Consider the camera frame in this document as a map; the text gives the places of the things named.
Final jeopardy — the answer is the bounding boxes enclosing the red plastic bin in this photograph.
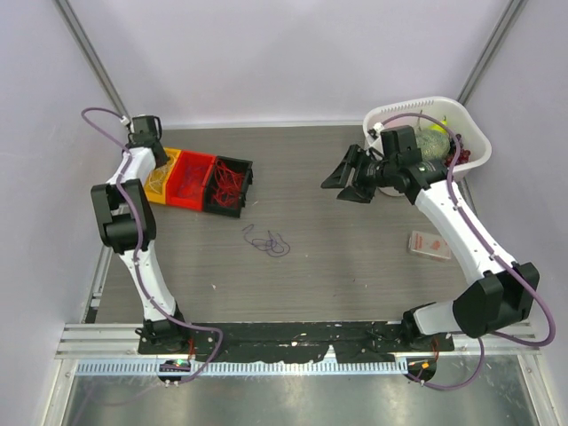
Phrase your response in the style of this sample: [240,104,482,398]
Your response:
[166,150,217,211]

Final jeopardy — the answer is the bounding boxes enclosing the black plastic bin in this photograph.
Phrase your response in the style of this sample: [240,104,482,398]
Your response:
[203,156,253,218]

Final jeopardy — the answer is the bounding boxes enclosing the white slotted cable duct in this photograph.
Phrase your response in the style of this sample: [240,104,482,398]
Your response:
[75,359,407,377]

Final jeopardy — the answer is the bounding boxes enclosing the yellow plastic bin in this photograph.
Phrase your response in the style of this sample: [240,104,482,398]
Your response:
[144,148,181,205]

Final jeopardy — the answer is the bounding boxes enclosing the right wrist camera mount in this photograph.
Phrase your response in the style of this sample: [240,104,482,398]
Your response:
[366,122,384,154]

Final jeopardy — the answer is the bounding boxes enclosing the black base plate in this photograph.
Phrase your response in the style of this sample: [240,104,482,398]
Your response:
[135,321,454,364]

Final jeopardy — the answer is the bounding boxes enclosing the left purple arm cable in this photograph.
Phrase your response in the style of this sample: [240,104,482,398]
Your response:
[81,106,225,385]

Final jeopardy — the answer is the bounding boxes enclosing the white fruit basket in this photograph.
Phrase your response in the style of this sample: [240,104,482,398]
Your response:
[362,97,492,182]

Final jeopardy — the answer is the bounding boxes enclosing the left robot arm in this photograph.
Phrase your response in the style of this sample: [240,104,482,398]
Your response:
[91,115,189,354]

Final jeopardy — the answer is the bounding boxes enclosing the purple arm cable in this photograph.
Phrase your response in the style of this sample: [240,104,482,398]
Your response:
[379,113,556,391]
[81,106,225,385]

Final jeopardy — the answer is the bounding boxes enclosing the green pear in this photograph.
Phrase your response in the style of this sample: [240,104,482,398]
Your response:
[430,117,447,134]

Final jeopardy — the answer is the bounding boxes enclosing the white cable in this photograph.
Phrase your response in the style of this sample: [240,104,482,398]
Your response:
[148,166,172,194]

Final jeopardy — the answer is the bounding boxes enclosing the red cable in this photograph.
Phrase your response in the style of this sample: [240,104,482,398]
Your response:
[209,160,248,209]

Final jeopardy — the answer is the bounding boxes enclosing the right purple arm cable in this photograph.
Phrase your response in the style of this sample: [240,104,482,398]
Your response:
[379,113,556,391]

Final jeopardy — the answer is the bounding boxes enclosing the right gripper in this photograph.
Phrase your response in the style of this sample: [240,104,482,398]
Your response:
[320,145,397,204]

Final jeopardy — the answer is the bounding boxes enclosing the green melon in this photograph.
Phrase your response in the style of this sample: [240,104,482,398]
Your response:
[415,130,450,161]

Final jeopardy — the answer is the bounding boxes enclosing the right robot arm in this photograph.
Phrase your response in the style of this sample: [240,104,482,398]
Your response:
[321,125,540,351]

